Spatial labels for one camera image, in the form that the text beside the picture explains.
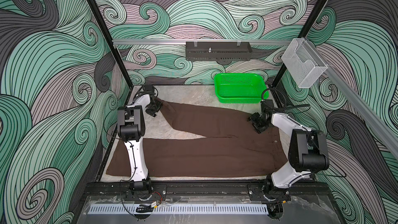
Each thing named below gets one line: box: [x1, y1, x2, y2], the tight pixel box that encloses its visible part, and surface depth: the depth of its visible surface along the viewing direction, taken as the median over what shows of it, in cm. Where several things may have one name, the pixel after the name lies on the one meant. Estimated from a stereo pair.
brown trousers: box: [106, 100, 288, 178], surface depth 93 cm
